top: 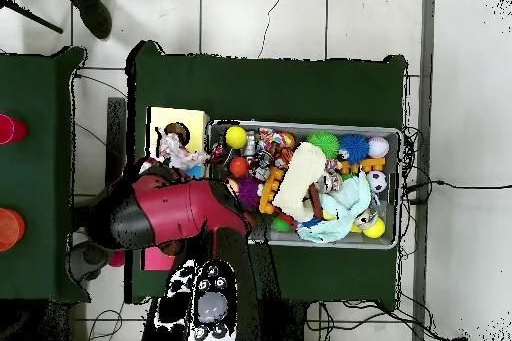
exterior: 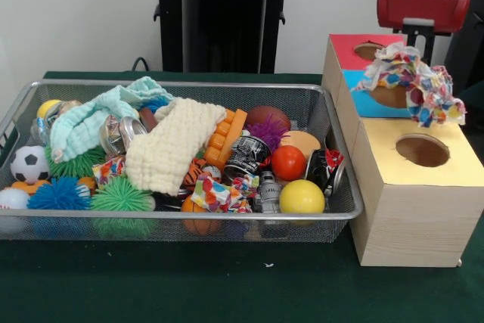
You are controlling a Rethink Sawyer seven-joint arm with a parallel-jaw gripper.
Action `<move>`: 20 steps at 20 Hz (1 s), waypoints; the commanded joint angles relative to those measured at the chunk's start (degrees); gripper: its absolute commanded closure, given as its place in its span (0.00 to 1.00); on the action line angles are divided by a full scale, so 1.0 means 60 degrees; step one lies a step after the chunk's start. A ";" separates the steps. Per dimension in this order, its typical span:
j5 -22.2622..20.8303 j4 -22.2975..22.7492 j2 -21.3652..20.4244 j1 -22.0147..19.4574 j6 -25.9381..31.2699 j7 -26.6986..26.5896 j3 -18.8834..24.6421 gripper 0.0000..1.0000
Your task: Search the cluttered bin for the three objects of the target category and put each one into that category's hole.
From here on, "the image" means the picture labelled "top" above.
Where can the orange red round object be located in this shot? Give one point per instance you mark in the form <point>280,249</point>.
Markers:
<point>10,229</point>

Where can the purple spiky ball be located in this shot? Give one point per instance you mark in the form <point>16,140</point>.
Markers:
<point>250,193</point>

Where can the dark green side table cloth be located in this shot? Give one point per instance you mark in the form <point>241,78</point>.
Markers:
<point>36,77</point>

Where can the blue spiky ball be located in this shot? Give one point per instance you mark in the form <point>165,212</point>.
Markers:
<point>354,147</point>

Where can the white baseball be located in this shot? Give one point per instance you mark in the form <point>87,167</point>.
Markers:
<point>378,147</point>

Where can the red orange ball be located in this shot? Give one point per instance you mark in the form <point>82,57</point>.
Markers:
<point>239,166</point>

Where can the shallow clear mesh bin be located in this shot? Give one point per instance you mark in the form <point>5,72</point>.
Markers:
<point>360,242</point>

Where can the mint green cloth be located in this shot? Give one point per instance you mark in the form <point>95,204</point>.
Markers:
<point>344,205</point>

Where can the colourful patterned paper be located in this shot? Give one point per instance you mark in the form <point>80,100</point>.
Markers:
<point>178,155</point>
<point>270,138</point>

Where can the green spiky ball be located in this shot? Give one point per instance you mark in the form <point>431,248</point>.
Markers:
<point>324,143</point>

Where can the wooden box with three holes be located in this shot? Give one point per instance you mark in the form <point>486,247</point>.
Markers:
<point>196,121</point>

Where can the black slanted rod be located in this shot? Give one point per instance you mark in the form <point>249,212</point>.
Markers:
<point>36,18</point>

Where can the black and white soccer ball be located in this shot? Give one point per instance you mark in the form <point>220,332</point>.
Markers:
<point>376,181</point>

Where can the black upright panel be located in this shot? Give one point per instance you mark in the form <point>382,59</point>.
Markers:
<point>116,137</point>

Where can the person's foot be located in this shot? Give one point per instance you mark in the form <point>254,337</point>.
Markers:
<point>96,17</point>

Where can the cream knitted cloth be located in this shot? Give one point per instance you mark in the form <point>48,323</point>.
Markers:
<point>300,181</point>

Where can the pink round object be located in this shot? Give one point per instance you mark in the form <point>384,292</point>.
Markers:
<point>10,129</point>

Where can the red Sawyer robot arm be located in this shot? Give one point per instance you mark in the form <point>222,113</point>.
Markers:
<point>180,209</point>

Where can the large yellow ball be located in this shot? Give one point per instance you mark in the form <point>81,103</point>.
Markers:
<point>236,137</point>

